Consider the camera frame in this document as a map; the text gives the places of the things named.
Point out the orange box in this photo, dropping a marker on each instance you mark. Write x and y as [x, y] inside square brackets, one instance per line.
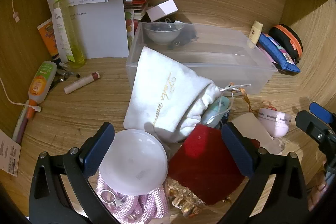
[47, 37]

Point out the beige card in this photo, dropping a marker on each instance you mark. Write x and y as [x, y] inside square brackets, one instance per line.
[252, 127]

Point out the red velvet pouch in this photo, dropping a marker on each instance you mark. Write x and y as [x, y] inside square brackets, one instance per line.
[207, 171]

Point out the orange and green glue bottle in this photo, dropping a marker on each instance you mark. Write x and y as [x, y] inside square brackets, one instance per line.
[40, 82]

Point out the clear plastic storage box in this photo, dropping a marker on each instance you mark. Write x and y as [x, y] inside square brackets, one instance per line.
[199, 61]

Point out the blue pencil pouch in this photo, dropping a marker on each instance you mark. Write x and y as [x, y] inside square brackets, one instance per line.
[279, 56]

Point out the white ceramic bowl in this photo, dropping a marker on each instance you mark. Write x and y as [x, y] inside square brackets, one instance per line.
[162, 33]

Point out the orange ribbon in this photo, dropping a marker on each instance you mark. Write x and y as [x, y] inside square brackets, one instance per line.
[246, 100]

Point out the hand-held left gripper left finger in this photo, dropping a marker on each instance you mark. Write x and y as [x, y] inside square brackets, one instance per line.
[97, 150]

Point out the pink and white box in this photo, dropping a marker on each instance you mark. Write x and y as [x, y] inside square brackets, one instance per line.
[162, 10]

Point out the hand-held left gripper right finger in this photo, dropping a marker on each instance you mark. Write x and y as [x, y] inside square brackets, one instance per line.
[237, 153]

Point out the small beige tube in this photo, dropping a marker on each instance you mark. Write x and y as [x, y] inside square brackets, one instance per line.
[256, 33]

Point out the black binder clips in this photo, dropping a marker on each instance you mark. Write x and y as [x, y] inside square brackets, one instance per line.
[63, 74]

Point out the pink round compact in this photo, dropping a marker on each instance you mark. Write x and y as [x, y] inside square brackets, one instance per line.
[275, 120]

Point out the person's right hand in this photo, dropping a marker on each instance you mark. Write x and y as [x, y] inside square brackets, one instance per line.
[319, 192]

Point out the small teal bottle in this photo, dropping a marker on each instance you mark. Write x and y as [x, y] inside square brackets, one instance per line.
[218, 109]

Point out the wooden desktop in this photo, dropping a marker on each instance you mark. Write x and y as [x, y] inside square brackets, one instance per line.
[92, 113]

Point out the pink pen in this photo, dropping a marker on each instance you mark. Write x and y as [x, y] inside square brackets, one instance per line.
[21, 125]

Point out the black and orange zip case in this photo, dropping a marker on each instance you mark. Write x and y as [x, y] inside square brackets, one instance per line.
[288, 39]

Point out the stack of booklets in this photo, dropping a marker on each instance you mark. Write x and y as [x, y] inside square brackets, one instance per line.
[135, 3]

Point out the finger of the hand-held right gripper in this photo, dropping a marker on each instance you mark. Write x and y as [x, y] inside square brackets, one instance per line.
[320, 111]
[311, 124]

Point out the white receipt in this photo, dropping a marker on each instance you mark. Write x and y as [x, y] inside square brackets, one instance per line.
[9, 155]

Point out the tall green spray bottle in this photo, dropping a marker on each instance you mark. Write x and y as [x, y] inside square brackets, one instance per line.
[68, 35]

